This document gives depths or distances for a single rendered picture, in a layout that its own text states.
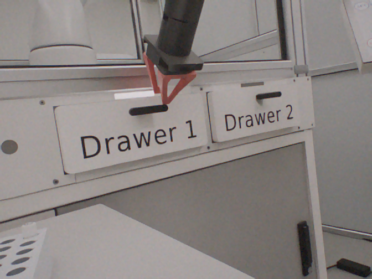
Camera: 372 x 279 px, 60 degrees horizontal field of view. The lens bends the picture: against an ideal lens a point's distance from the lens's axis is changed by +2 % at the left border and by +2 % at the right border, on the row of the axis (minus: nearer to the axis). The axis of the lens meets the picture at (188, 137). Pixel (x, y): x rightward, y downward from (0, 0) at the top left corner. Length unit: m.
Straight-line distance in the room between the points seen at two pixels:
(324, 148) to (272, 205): 1.35
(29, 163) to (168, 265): 0.32
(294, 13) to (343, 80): 1.19
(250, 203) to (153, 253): 0.51
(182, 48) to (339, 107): 1.68
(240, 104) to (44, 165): 0.43
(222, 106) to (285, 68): 0.27
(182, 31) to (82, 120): 0.22
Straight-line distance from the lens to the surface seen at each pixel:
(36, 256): 0.30
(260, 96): 0.74
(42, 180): 0.56
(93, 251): 0.38
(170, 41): 0.52
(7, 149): 0.55
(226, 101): 0.71
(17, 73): 0.56
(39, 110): 0.56
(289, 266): 0.98
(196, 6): 0.51
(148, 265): 0.32
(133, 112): 0.55
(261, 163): 0.83
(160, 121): 0.61
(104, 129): 0.57
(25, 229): 0.35
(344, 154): 2.16
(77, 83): 0.58
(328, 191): 2.26
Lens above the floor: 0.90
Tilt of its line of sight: 5 degrees down
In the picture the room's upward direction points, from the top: 7 degrees counter-clockwise
